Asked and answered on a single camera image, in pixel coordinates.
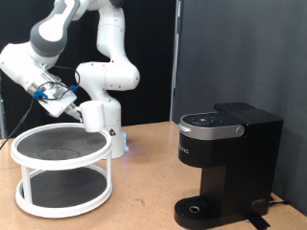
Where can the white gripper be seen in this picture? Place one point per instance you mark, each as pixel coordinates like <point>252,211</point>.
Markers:
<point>59,103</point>

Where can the white ceramic mug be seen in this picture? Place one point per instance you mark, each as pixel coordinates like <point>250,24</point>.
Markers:
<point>92,116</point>

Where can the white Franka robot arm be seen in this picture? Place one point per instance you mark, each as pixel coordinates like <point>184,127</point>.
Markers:
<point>108,76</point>

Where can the black Keurig coffee machine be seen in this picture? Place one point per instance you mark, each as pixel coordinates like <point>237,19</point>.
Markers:
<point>243,166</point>

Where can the white two-tier turntable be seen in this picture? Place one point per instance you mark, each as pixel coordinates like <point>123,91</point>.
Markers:
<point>60,150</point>

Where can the silver vertical pole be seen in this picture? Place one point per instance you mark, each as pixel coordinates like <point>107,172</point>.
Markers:
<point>174,80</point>

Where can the black tape strip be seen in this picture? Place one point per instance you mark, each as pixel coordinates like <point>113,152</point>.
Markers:
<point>259,222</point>

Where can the grey metal frame post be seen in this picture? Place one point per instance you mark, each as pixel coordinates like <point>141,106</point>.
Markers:
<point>2,118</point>

